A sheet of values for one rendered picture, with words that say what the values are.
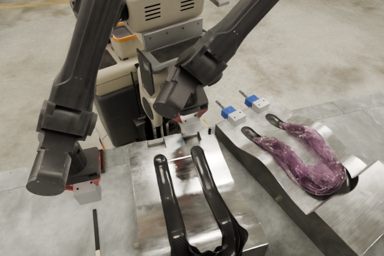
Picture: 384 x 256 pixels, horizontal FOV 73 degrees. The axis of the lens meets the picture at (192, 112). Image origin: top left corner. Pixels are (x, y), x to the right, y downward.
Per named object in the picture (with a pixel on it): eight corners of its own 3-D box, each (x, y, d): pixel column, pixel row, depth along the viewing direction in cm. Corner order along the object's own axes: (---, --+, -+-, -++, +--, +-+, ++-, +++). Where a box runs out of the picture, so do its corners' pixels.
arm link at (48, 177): (99, 108, 47) (46, 95, 43) (89, 164, 39) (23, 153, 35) (83, 146, 54) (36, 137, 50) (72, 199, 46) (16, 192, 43)
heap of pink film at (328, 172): (246, 142, 82) (250, 125, 76) (286, 119, 88) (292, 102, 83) (314, 210, 66) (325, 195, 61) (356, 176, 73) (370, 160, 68)
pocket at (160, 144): (147, 147, 81) (146, 140, 78) (164, 143, 82) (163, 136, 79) (150, 159, 78) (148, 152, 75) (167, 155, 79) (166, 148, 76)
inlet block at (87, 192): (81, 159, 71) (74, 148, 67) (100, 155, 72) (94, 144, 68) (80, 205, 63) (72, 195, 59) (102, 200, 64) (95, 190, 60)
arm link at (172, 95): (225, 69, 55) (195, 42, 52) (208, 113, 49) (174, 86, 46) (192, 87, 64) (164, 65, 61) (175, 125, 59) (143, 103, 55)
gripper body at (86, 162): (100, 175, 55) (91, 156, 50) (49, 187, 53) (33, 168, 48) (99, 151, 59) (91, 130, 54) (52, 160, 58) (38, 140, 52)
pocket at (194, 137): (181, 140, 83) (181, 132, 80) (197, 136, 84) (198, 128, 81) (185, 151, 80) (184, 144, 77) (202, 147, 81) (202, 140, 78)
